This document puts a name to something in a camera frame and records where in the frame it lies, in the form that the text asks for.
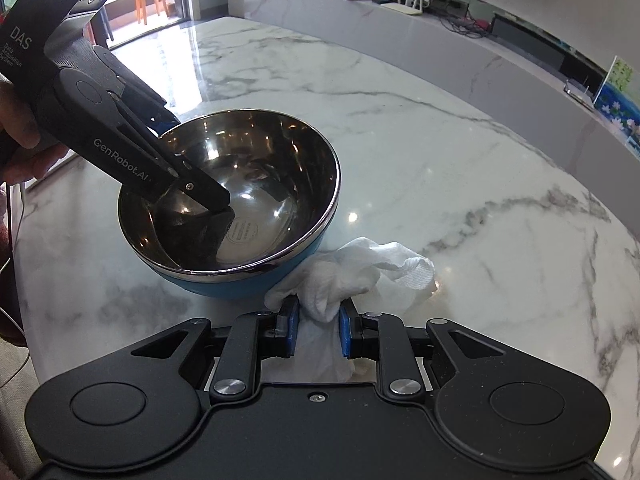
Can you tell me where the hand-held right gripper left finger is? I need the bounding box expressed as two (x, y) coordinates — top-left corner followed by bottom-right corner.
(130, 297), (301, 397)

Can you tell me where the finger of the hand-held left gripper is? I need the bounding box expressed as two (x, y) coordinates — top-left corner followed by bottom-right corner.
(107, 79), (182, 137)
(167, 157), (236, 221)

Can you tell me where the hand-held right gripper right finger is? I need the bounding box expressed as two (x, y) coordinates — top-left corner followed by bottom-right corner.
(339, 300), (512, 397)

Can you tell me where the white cloth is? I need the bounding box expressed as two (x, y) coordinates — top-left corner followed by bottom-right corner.
(264, 237), (437, 383)

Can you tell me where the steel bowl with blue outside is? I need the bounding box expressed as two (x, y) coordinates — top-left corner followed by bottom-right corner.
(117, 108), (342, 302)

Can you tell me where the person's left hand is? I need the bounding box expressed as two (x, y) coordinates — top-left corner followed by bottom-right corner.
(0, 77), (69, 187)

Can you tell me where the white set-top box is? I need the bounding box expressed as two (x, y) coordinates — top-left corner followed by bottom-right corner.
(564, 77), (601, 106)

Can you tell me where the lotus pond painting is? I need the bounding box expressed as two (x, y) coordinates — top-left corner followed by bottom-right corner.
(592, 56), (640, 155)

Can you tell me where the thin grey cable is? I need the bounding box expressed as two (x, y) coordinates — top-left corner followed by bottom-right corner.
(0, 185), (32, 386)

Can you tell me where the tangle of black cables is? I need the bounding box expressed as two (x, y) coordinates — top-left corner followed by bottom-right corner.
(440, 7), (493, 38)

